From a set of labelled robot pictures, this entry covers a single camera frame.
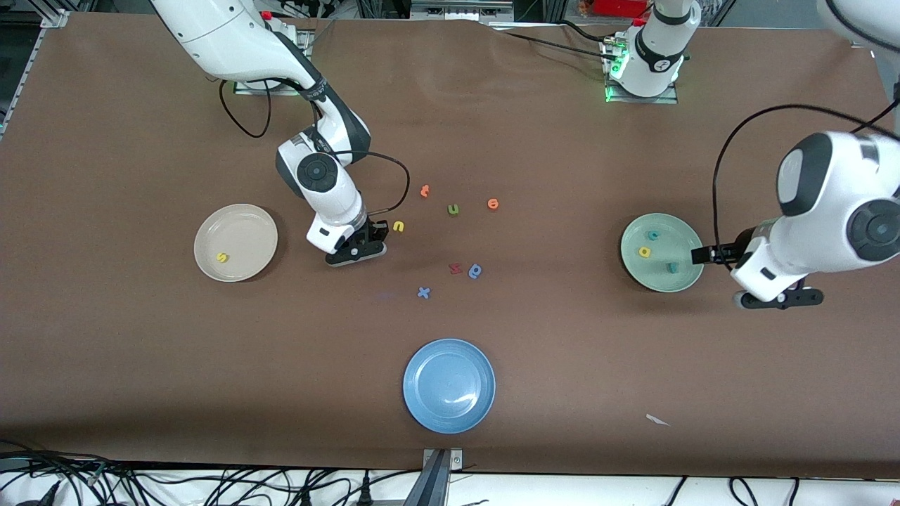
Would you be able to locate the beige round plate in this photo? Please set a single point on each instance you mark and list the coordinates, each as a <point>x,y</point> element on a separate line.
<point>235,232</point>

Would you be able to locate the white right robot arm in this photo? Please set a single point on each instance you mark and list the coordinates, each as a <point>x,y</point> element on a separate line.
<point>330,190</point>

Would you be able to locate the grey metal device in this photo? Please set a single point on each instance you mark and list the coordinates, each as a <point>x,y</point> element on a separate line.
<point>457,10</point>

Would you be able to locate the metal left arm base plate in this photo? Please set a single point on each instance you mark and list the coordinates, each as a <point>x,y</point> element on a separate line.
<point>633,100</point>

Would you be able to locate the blue round plate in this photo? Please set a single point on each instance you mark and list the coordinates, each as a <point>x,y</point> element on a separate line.
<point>448,386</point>

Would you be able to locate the blue foam letter a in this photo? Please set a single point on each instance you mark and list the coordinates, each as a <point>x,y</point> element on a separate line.
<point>476,270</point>

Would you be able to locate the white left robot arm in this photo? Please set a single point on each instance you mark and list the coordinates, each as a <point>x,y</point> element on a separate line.
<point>830,211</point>

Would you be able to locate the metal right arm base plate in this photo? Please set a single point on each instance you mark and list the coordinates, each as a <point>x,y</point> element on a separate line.
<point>246,90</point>

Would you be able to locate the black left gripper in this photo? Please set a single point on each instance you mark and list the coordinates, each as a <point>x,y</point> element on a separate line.
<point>718,253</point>

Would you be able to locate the white paper scrap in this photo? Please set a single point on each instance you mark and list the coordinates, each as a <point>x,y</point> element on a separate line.
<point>656,419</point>

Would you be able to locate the green round plate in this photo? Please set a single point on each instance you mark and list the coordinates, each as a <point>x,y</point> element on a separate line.
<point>675,242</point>

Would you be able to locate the brown table cover sheet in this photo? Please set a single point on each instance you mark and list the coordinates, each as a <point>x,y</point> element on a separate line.
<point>140,351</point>

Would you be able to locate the aluminium frame rail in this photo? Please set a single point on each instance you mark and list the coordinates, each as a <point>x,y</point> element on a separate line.
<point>53,17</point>

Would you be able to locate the red box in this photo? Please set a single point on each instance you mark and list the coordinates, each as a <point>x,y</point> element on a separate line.
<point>619,7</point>

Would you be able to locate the aluminium profile with bracket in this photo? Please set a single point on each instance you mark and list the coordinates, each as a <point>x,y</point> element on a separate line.
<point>436,485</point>

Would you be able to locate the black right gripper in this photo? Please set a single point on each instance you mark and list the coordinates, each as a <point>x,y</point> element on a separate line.
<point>377,230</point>

